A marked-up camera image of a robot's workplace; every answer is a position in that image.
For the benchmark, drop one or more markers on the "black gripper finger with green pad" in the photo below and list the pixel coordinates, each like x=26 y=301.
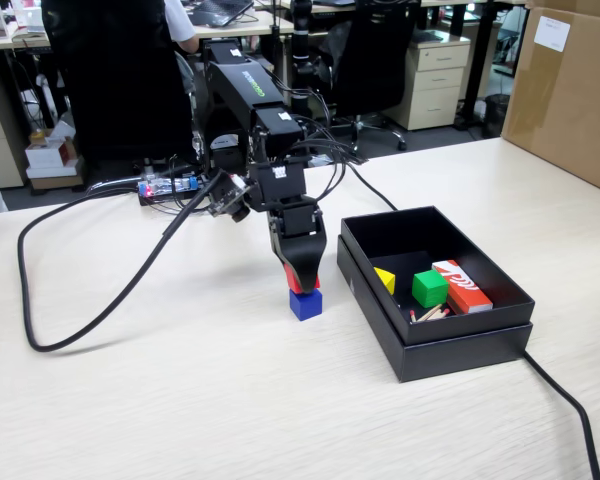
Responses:
x=275 y=235

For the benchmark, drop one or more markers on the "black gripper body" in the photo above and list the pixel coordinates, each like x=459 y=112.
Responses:
x=300 y=220

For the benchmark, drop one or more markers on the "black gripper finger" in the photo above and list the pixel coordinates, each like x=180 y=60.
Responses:
x=305 y=265

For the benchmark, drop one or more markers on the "red wooden cube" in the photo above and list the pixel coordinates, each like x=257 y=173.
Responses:
x=291 y=277

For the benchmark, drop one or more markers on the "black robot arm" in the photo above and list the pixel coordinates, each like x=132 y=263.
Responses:
x=245 y=85

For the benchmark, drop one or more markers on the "blue wooden cube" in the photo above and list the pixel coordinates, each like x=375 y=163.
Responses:
x=305 y=305

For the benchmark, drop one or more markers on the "green wooden cube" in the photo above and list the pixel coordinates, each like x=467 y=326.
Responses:
x=430 y=290

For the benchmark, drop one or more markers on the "yellow triangular block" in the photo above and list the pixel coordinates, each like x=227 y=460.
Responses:
x=387 y=282

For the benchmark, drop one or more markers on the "black cardboard box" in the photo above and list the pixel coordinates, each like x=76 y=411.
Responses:
x=410 y=235

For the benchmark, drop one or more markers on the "blue controller board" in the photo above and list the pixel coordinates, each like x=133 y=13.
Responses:
x=170 y=186

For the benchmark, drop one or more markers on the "red white matchbox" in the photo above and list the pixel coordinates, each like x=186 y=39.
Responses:
x=467 y=295

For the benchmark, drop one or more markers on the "black office chair chrome base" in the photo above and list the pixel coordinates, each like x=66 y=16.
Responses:
x=370 y=60

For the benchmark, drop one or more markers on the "black open box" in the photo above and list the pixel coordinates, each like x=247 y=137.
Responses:
x=455 y=357

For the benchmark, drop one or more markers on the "black pole white bands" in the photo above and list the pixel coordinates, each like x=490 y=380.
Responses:
x=300 y=30

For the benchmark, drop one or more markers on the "beige office desk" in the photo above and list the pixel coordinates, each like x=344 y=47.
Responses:
x=260 y=25

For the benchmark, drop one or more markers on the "black trash bin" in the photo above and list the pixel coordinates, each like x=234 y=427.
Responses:
x=495 y=117

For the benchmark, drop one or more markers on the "black laptop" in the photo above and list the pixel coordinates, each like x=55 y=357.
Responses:
x=220 y=12

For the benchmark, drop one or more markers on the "tall black office chair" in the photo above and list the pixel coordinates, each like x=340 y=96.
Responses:
x=115 y=75

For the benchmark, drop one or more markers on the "person in white shirt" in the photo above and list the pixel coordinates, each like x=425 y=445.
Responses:
x=180 y=25

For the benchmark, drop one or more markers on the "desk with black legs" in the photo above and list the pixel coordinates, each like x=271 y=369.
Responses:
x=480 y=60

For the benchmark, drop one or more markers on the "white cardboard box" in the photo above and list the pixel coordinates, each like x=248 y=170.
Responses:
x=45 y=155

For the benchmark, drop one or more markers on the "large brown cardboard box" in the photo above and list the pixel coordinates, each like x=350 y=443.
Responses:
x=570 y=100

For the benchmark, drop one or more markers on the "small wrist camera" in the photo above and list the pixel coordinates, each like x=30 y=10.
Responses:
x=230 y=197

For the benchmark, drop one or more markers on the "beige drawer pedestal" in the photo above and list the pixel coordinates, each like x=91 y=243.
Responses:
x=430 y=85
x=0 y=150

